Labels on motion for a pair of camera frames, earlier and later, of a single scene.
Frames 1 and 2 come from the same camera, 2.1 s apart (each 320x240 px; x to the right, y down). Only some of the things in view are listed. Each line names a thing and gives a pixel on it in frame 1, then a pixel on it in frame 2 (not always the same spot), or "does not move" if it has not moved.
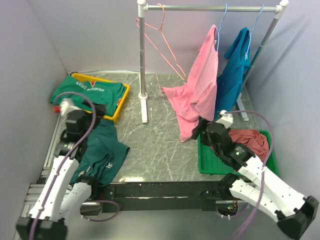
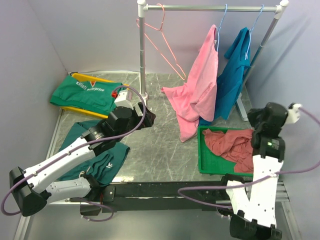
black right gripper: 201,126 to 252,114
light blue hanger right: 246,57 does not move
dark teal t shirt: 101,155 does not move
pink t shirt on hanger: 196,99 does not move
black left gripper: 101,110 to 148,120
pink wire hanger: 138,20 does not move
